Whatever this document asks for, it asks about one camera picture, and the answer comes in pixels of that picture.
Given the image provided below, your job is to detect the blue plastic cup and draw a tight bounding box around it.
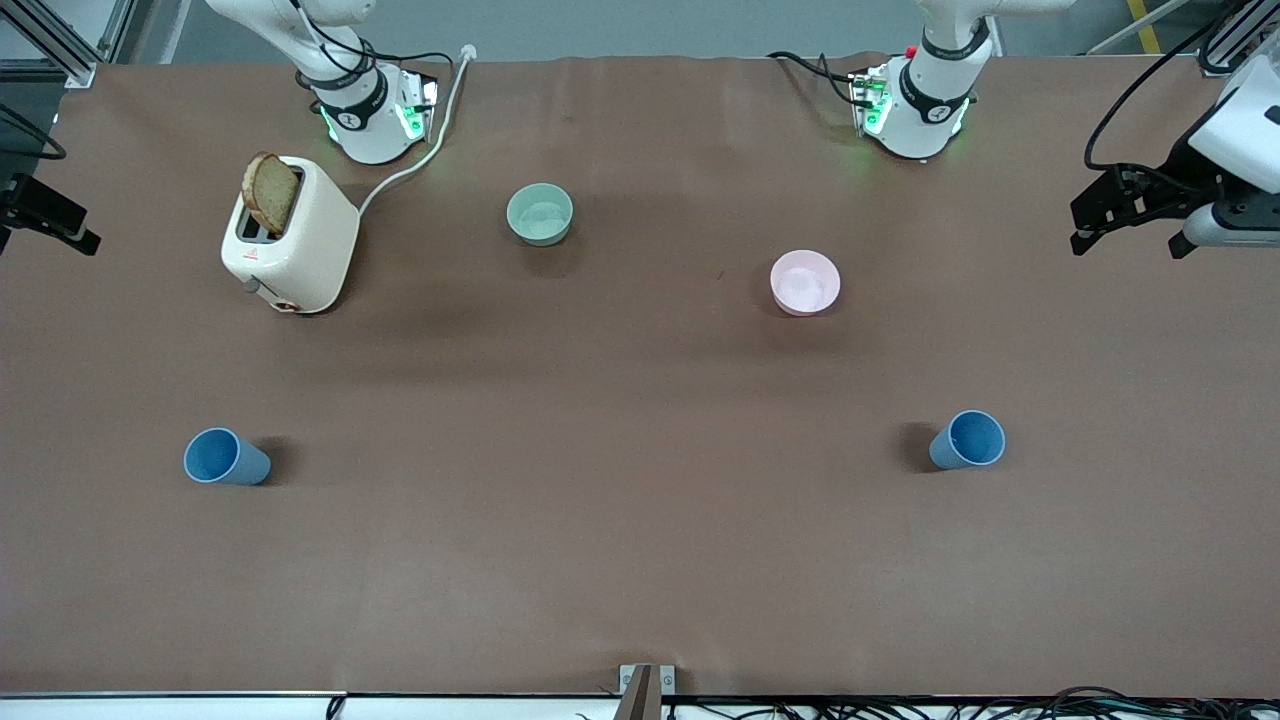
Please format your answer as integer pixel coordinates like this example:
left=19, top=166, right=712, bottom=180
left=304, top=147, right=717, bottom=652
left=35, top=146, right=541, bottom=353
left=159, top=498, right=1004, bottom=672
left=928, top=410, right=1007, bottom=473
left=183, top=427, right=273, bottom=487

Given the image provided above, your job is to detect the brown bread slice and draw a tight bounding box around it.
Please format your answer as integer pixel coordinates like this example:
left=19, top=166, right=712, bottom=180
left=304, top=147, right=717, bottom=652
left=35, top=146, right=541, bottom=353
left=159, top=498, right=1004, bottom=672
left=242, top=152, right=301, bottom=238

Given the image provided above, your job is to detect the cream white toaster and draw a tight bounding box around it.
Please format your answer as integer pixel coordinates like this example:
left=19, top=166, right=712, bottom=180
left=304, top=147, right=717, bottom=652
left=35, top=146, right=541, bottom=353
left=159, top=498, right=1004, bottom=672
left=220, top=155, right=361, bottom=316

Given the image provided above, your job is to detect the pink bowl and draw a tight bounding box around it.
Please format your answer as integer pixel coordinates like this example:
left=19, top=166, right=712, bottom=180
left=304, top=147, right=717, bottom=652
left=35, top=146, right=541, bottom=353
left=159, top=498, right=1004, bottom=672
left=769, top=249, right=842, bottom=318

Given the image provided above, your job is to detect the light green bowl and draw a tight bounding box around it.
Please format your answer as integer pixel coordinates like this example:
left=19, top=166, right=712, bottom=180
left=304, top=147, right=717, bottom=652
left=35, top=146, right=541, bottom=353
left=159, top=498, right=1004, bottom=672
left=505, top=182, right=576, bottom=248

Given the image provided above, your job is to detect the brown table cover cloth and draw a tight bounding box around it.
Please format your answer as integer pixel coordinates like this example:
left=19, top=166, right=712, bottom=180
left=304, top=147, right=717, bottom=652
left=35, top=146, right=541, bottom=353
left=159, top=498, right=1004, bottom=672
left=0, top=52, right=1280, bottom=699

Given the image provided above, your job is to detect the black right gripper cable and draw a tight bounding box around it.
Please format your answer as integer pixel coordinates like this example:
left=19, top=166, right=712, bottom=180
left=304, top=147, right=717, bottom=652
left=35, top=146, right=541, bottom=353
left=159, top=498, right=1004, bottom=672
left=0, top=104, right=68, bottom=162

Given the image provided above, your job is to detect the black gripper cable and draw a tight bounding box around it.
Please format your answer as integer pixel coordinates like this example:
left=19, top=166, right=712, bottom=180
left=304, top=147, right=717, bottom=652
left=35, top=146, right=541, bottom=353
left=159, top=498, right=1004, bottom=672
left=0, top=104, right=68, bottom=162
left=1084, top=0, right=1246, bottom=171

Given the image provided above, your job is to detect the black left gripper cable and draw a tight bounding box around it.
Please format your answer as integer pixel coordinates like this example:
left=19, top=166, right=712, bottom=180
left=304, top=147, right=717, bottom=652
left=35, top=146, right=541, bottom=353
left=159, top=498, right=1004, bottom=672
left=1084, top=0, right=1246, bottom=171

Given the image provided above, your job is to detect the aluminium frame post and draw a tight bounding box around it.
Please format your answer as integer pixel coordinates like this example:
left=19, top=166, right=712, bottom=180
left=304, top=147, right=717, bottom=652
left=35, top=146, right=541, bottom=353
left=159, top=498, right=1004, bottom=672
left=0, top=0, right=137, bottom=91
left=1198, top=0, right=1280, bottom=77

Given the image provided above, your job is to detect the black arm base cable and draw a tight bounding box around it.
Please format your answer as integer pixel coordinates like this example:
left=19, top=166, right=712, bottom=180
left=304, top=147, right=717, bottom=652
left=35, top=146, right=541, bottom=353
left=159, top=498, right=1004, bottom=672
left=767, top=50, right=863, bottom=107

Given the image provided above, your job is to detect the black cable bundle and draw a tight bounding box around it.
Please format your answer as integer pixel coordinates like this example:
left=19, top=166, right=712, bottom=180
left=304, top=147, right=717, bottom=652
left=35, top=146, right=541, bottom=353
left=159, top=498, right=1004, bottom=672
left=575, top=685, right=1280, bottom=720

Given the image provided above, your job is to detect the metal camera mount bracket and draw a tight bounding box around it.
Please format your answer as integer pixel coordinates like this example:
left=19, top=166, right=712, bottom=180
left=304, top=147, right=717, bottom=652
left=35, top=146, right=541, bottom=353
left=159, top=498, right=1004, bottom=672
left=618, top=663, right=677, bottom=720

